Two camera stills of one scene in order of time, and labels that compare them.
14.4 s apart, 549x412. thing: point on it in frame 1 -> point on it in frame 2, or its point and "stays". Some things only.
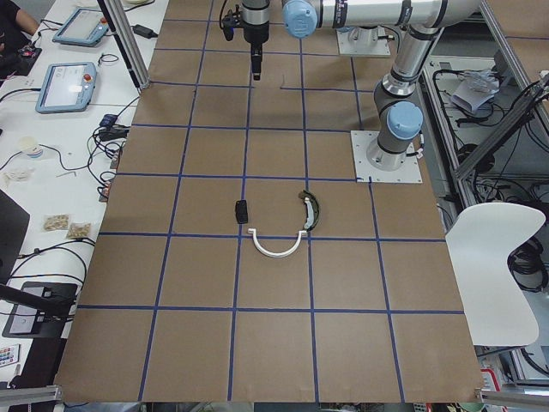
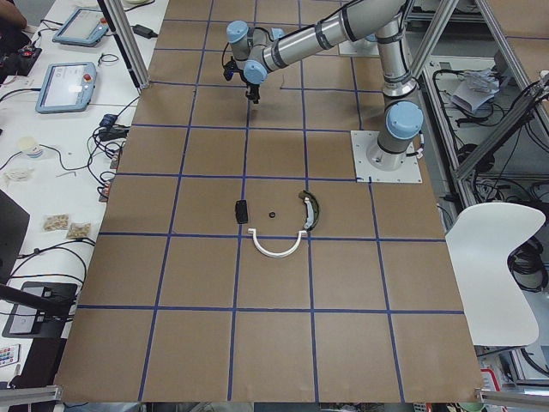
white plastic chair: [478, 240] stays
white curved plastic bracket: [252, 231] stays
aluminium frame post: [125, 36] stays
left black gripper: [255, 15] -> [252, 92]
